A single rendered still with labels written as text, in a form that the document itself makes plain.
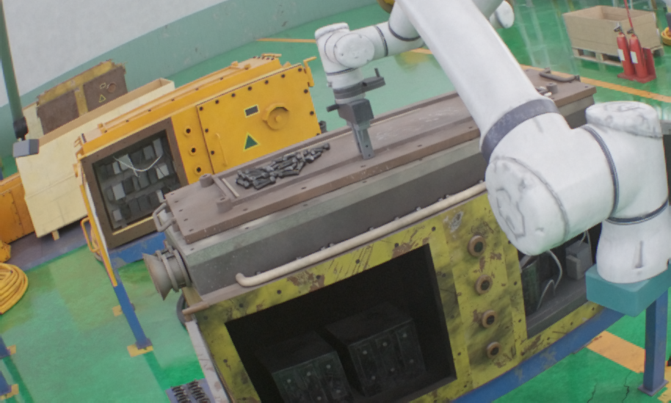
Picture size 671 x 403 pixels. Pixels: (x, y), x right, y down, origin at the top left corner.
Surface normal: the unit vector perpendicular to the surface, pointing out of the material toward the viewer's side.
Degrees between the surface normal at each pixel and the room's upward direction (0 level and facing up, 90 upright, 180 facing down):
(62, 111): 90
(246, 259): 90
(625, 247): 71
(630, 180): 93
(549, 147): 43
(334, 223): 90
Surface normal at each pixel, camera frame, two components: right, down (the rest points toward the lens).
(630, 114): -0.14, -0.91
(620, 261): -0.69, 0.03
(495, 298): 0.38, 0.18
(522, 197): -0.86, 0.35
